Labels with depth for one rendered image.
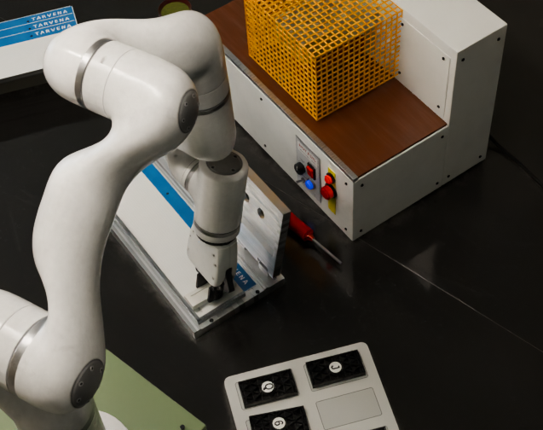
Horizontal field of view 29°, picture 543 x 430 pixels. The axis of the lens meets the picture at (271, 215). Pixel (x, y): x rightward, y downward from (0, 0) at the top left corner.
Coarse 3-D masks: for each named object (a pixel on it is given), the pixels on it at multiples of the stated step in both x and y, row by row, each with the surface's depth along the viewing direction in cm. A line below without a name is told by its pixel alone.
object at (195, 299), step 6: (234, 282) 203; (198, 288) 202; (204, 288) 202; (186, 294) 201; (192, 294) 201; (198, 294) 201; (204, 294) 201; (186, 300) 201; (192, 300) 200; (198, 300) 200; (204, 300) 200; (192, 306) 199; (198, 306) 200
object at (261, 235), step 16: (256, 176) 196; (256, 192) 197; (272, 192) 193; (256, 208) 200; (272, 208) 194; (288, 208) 191; (240, 224) 205; (256, 224) 202; (272, 224) 197; (288, 224) 193; (240, 240) 207; (256, 240) 202; (272, 240) 199; (256, 256) 204; (272, 256) 199; (272, 272) 201
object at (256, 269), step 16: (160, 160) 224; (192, 208) 216; (128, 240) 211; (240, 256) 208; (144, 272) 208; (256, 272) 205; (160, 288) 204; (256, 288) 203; (272, 288) 204; (176, 304) 202; (240, 304) 201; (192, 320) 199; (208, 320) 199; (224, 320) 201
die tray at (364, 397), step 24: (312, 360) 194; (336, 384) 191; (360, 384) 191; (240, 408) 189; (264, 408) 189; (288, 408) 189; (312, 408) 188; (336, 408) 188; (360, 408) 188; (384, 408) 188
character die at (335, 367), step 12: (324, 360) 193; (336, 360) 193; (348, 360) 193; (360, 360) 192; (312, 372) 191; (324, 372) 191; (336, 372) 191; (348, 372) 192; (360, 372) 191; (312, 384) 190; (324, 384) 191
